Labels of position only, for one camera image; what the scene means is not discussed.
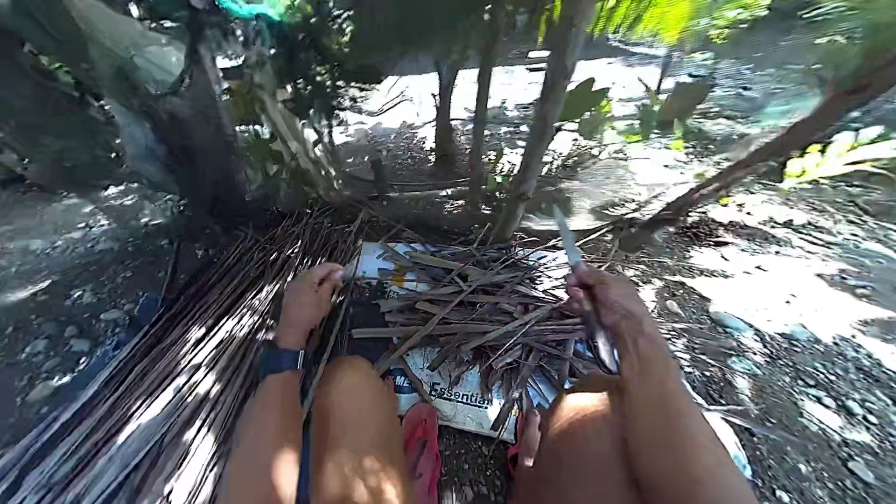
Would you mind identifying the person's right hand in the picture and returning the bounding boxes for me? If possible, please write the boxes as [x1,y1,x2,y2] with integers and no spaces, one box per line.
[566,262,658,359]

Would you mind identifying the person's left hand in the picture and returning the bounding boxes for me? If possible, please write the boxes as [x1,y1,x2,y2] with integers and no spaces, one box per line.
[276,262,346,351]

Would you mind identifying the knife with long blade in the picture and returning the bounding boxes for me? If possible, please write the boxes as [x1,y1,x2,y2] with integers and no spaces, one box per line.
[552,203,621,376]

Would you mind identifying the long thin brown stalk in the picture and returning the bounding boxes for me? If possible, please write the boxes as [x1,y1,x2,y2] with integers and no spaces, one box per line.
[302,210,369,423]

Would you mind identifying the person's left forearm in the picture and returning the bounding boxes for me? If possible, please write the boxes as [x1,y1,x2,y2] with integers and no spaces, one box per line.
[216,341,307,504]

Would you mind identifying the person's right forearm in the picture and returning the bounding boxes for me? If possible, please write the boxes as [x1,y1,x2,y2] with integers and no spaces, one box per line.
[617,330,760,504]

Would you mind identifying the pile of short split sticks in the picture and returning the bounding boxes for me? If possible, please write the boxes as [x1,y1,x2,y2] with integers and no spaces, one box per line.
[350,234,611,434]

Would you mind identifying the person's legs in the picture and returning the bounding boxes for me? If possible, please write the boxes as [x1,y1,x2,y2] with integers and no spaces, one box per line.
[305,355,644,504]

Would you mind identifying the heap of long dry stalks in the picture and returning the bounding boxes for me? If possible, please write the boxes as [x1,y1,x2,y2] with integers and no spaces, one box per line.
[0,206,368,504]

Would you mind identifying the white printed sack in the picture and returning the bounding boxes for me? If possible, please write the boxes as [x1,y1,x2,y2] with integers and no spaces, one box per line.
[348,241,589,443]

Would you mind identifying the thick leaning tree trunk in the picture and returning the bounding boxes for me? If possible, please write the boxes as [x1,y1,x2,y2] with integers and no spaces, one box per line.
[492,0,598,245]

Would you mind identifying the green cactus plant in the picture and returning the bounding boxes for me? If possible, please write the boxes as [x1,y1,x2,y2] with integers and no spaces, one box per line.
[636,76,714,141]
[558,77,611,140]

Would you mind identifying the large dark tree trunk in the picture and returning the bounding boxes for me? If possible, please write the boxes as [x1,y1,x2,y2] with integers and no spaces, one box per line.
[150,7,249,235]

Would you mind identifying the short dark tree trunk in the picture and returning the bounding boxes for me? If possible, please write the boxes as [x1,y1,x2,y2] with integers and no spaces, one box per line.
[432,56,461,176]

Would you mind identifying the slim upright tree trunk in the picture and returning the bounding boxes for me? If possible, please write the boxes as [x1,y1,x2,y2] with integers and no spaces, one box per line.
[467,0,506,211]

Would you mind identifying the brown slanting branch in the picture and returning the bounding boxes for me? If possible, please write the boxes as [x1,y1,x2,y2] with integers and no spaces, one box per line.
[617,56,896,253]

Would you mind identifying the blue sheet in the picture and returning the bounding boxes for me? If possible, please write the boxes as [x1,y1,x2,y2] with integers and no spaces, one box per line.
[49,293,163,414]

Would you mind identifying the turquoise net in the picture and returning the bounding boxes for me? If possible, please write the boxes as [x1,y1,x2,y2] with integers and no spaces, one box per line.
[216,0,288,22]

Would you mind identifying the green palm leaves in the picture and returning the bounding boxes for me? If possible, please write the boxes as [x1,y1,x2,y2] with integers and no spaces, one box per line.
[542,0,774,53]

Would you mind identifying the bright green leafy plant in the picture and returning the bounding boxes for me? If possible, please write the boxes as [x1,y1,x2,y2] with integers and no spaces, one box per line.
[780,126,896,191]

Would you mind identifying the translucent grey plastic sheet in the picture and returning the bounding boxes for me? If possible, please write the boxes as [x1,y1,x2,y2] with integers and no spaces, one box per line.
[66,0,189,95]

